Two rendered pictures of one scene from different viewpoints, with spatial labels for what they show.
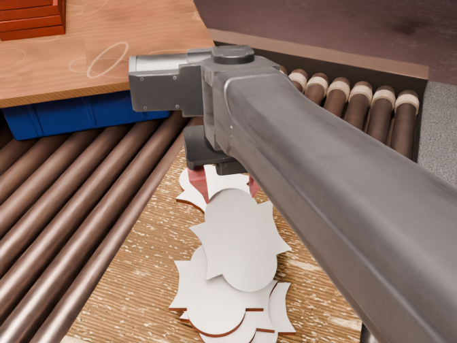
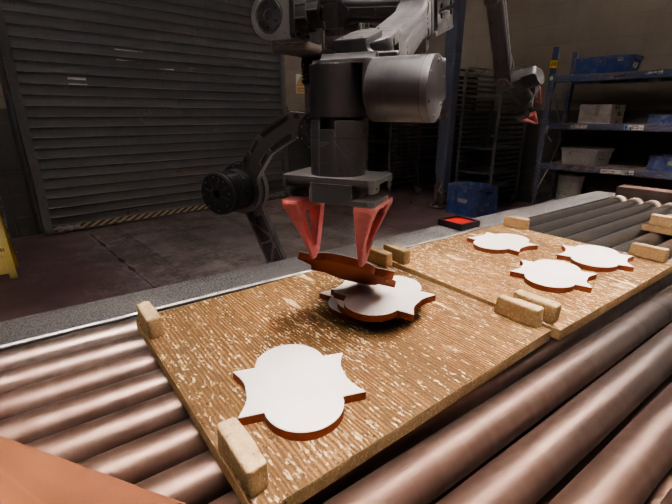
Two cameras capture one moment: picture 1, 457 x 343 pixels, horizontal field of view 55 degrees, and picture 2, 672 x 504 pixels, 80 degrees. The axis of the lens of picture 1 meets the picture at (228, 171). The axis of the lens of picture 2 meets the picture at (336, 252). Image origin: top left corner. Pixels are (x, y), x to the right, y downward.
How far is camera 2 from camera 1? 83 cm
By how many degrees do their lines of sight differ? 110
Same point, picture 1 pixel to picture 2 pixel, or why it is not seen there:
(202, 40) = not seen: outside the picture
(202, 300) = (404, 289)
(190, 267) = (400, 305)
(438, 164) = (26, 328)
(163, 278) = (427, 337)
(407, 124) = not seen: outside the picture
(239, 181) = (258, 374)
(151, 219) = (415, 393)
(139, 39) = not seen: outside the picture
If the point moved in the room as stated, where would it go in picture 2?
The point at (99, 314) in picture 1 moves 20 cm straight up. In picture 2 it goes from (504, 336) to (530, 170)
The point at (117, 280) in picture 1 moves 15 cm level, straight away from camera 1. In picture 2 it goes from (480, 352) to (513, 456)
